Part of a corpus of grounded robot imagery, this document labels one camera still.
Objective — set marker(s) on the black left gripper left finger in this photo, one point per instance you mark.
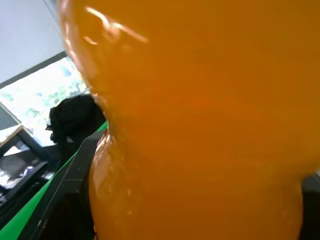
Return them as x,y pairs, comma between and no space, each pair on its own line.
62,195

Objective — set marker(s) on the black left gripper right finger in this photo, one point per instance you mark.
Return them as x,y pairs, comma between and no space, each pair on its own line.
311,207

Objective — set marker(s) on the orange juice bottle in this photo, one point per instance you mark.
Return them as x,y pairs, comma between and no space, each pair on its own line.
195,120

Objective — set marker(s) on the black desk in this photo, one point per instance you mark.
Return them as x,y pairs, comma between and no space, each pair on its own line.
22,160

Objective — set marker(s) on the black backpack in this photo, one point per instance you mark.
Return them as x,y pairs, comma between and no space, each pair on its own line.
72,117

